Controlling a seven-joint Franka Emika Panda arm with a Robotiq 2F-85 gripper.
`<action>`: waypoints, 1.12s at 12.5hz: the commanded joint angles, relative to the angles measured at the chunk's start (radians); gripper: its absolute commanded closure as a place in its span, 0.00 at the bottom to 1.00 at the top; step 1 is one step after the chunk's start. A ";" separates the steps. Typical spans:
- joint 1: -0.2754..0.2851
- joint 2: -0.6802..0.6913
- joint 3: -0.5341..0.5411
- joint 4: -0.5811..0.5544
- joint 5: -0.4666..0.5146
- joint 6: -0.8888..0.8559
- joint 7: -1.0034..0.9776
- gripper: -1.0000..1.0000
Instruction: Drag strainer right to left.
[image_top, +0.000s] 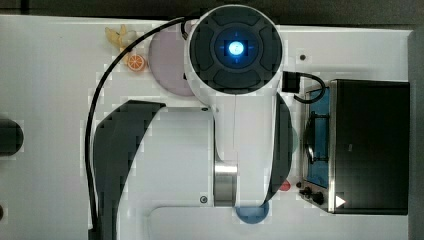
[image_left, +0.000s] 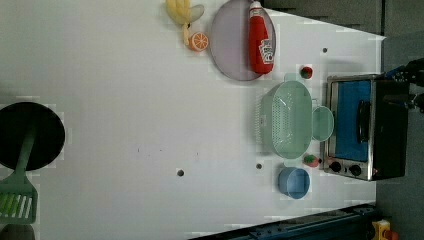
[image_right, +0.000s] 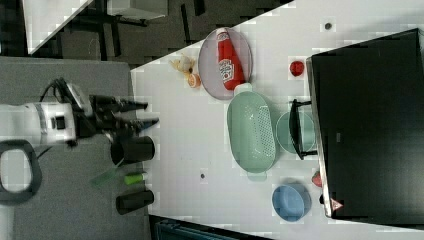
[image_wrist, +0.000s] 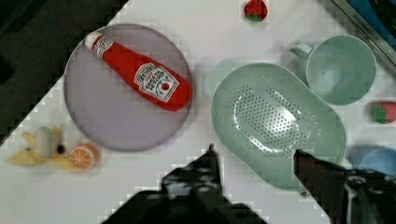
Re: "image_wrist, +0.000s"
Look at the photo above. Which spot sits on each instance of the red strawberry toy near oven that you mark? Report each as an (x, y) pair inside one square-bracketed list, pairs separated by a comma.
[(384, 112)]

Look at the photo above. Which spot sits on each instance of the green plastic cup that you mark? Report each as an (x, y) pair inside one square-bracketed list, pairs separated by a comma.
[(340, 70)]

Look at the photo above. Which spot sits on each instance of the red ketchup bottle toy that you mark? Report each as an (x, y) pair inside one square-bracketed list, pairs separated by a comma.
[(152, 80)]

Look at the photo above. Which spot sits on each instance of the peeled banana toy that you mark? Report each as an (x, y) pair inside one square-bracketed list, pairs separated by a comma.
[(45, 146)]

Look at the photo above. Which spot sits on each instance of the orange slice toy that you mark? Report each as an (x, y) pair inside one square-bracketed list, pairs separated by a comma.
[(84, 157)]

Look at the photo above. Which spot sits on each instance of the blue plastic bowl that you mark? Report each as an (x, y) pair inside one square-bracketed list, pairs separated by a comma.
[(381, 159)]

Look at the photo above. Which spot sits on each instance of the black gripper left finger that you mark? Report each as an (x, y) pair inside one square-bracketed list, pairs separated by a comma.
[(188, 195)]

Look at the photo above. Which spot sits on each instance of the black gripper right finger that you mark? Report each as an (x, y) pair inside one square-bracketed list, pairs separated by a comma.
[(348, 196)]

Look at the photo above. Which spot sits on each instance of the black toaster oven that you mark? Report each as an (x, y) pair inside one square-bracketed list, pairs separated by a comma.
[(376, 20)]

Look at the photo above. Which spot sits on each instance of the green plastic strainer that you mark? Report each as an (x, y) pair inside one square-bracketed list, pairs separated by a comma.
[(263, 113)]

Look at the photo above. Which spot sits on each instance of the grey round plate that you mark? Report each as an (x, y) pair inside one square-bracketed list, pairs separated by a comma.
[(106, 109)]

